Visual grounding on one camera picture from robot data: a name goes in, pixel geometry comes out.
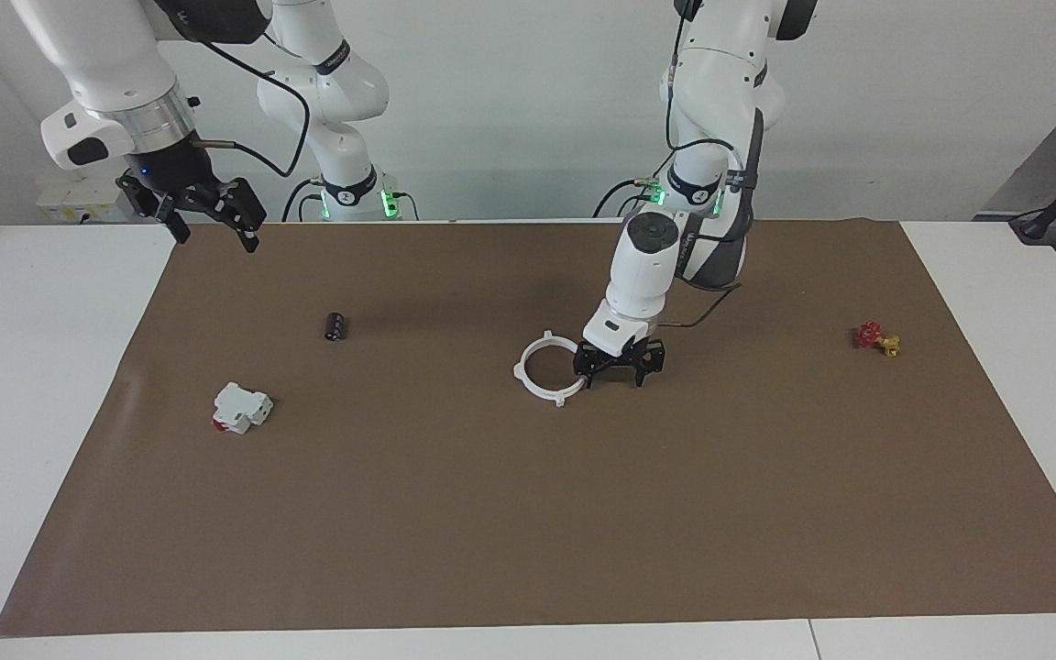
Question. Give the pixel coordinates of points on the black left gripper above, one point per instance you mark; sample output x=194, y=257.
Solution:
x=620, y=357

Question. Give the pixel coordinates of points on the white half pipe clamp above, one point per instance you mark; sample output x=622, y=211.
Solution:
x=528, y=383
x=576, y=387

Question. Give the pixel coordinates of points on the small black terminal block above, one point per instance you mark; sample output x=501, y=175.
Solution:
x=336, y=327

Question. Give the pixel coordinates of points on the white wall power strip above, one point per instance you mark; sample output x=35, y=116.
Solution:
x=79, y=202

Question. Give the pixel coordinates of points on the white circuit breaker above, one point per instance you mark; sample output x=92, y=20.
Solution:
x=242, y=408

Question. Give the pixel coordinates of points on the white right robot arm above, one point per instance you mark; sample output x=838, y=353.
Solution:
x=115, y=55

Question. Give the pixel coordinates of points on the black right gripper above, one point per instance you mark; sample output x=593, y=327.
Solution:
x=175, y=179

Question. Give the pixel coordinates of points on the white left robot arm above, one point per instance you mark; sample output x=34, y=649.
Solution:
x=643, y=275

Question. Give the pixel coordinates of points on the brown table mat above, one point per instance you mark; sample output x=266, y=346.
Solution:
x=491, y=504

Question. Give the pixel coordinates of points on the red handwheel brass valve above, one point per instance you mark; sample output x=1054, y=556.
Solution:
x=869, y=335

